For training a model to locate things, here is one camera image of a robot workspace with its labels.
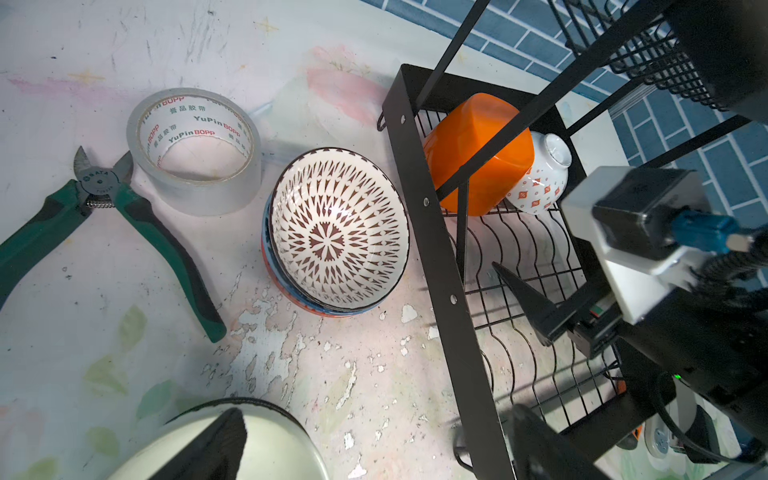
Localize orange plastic bowl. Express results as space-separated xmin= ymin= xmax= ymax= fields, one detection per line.
xmin=424 ymin=93 xmax=535 ymax=216

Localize black wire dish rack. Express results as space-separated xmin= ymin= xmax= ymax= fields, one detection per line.
xmin=378 ymin=1 xmax=767 ymax=479

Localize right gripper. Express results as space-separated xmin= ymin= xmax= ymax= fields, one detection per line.
xmin=492 ymin=262 xmax=767 ymax=441

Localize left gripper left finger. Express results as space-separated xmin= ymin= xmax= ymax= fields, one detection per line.
xmin=150 ymin=407 xmax=248 ymax=479

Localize blue rimmed stacked bowl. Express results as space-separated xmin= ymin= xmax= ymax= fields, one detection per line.
xmin=261 ymin=196 xmax=371 ymax=318

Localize red rimmed stacked bowl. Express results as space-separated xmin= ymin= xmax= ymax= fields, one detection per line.
xmin=260 ymin=227 xmax=361 ymax=319

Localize green handled pliers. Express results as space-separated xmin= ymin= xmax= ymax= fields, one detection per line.
xmin=1 ymin=147 xmax=227 ymax=343

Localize white bowl orange diamonds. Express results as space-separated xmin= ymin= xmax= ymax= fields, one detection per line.
xmin=505 ymin=131 xmax=573 ymax=215

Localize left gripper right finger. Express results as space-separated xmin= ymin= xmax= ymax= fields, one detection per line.
xmin=509 ymin=405 xmax=608 ymax=480

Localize cream bowl striped outside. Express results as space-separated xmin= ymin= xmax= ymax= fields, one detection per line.
xmin=110 ymin=397 xmax=330 ymax=479

